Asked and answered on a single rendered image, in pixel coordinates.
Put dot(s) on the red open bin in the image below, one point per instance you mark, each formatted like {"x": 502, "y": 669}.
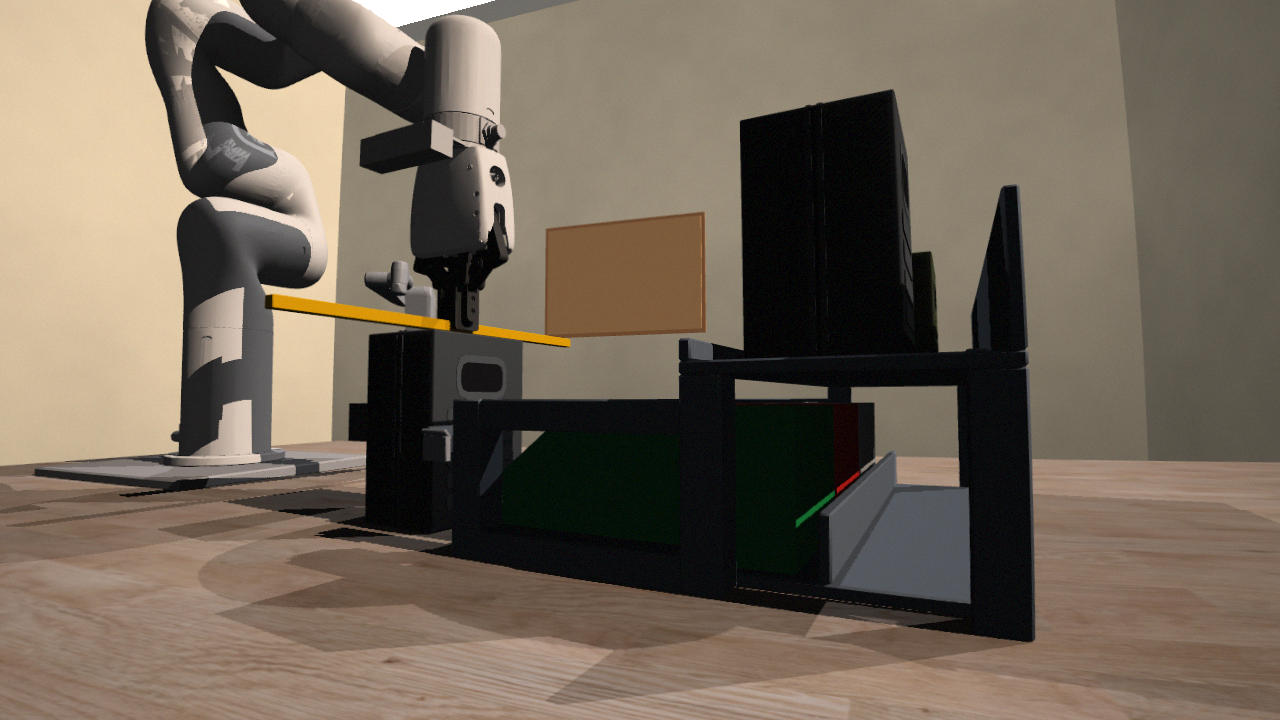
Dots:
{"x": 846, "y": 444}

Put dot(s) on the yellow bar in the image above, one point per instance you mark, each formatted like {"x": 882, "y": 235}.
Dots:
{"x": 327, "y": 309}

